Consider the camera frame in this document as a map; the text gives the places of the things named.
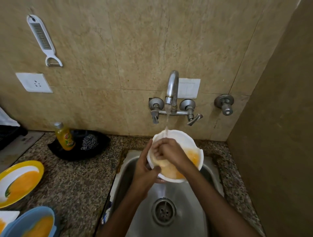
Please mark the person's left hand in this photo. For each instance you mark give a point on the person's left hand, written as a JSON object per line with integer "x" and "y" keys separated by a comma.
{"x": 144, "y": 175}

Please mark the person's right hand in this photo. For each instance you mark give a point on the person's right hand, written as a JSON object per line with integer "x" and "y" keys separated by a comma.
{"x": 171, "y": 151}

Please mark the white scalloped bowl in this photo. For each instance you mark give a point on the white scalloped bowl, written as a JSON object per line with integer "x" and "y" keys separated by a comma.
{"x": 181, "y": 139}

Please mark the yellow rimmed round plate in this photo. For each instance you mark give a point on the yellow rimmed round plate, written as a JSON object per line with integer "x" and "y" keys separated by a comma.
{"x": 36, "y": 166}

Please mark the white rectangular plate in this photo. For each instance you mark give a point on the white rectangular plate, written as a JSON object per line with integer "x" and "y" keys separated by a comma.
{"x": 9, "y": 214}

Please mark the black plastic dish rack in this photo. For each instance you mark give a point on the black plastic dish rack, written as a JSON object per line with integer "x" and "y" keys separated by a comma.
{"x": 9, "y": 136}

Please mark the person's right forearm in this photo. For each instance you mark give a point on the person's right forearm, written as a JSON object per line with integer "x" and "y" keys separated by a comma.
{"x": 215, "y": 207}

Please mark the person's left forearm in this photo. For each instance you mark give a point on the person's left forearm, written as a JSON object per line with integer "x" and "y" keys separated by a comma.
{"x": 122, "y": 214}

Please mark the black oval tray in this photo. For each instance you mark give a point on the black oval tray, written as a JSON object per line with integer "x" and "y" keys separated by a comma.
{"x": 97, "y": 153}

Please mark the yellow dish soap bottle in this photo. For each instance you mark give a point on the yellow dish soap bottle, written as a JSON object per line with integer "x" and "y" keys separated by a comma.
{"x": 64, "y": 139}

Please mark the metal sink drain strainer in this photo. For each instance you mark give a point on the metal sink drain strainer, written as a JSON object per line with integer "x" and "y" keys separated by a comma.
{"x": 163, "y": 211}

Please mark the stainless steel sink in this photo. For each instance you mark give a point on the stainless steel sink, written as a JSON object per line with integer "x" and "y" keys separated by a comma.
{"x": 185, "y": 214}

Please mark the steel wool scrubber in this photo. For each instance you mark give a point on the steel wool scrubber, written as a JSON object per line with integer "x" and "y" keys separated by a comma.
{"x": 89, "y": 142}

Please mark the grey drain mat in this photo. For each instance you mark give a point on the grey drain mat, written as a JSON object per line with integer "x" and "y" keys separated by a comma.
{"x": 22, "y": 146}

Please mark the white perforated plastic tray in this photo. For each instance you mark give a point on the white perforated plastic tray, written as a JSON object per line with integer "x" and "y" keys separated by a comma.
{"x": 7, "y": 119}

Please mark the white grater peeler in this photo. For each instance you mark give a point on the white grater peeler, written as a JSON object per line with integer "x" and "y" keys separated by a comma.
{"x": 41, "y": 36}

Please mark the white switch plate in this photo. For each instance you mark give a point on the white switch plate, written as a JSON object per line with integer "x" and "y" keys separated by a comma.
{"x": 190, "y": 89}

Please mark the chrome wall faucet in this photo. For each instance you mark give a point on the chrome wall faucet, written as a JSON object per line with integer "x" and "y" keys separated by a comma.
{"x": 172, "y": 85}

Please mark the chrome wall tap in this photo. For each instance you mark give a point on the chrome wall tap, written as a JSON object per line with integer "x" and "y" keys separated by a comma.
{"x": 225, "y": 105}

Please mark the white wall socket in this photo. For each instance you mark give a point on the white wall socket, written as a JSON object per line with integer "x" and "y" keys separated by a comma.
{"x": 34, "y": 83}

